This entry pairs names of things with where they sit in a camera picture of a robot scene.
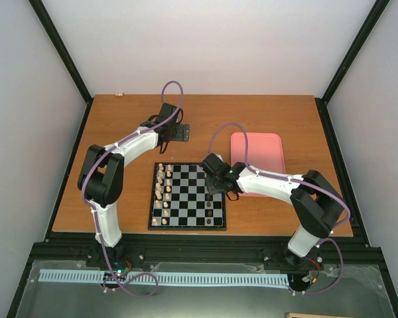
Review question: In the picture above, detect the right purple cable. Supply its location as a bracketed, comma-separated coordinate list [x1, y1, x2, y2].
[207, 123, 352, 296]

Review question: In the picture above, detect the black white chessboard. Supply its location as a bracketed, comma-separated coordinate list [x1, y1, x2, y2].
[148, 162, 227, 231]

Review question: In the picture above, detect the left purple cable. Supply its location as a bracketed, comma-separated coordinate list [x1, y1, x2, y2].
[81, 80, 185, 301]

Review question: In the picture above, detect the purple cable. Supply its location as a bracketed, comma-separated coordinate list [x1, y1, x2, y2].
[207, 123, 352, 296]
[81, 80, 185, 301]

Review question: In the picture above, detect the light blue cable duct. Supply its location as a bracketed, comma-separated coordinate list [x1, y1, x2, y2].
[38, 269, 289, 289]

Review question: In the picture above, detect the pink plastic tray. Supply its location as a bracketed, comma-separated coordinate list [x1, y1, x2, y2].
[230, 132, 286, 198]

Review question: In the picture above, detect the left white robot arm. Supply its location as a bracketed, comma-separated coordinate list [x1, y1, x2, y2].
[77, 103, 184, 267]

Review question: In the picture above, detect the black aluminium frame rail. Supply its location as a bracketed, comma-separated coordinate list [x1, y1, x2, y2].
[29, 233, 382, 266]

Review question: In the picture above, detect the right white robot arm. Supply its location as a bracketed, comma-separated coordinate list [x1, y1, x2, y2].
[199, 153, 351, 258]

